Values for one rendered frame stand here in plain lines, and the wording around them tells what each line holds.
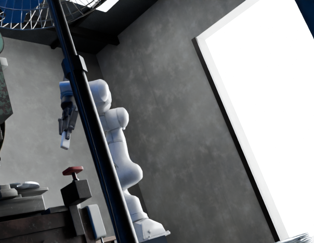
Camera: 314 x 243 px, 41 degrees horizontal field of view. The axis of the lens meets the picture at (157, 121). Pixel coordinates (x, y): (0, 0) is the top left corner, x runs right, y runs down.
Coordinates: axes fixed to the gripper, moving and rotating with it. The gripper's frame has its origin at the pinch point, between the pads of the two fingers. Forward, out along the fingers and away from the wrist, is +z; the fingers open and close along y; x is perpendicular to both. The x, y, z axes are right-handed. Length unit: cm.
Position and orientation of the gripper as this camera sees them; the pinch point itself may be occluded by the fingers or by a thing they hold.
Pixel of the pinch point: (65, 140)
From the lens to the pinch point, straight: 168.9
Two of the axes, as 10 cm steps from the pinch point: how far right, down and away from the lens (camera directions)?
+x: -7.4, -3.9, -5.5
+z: 0.2, 8.1, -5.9
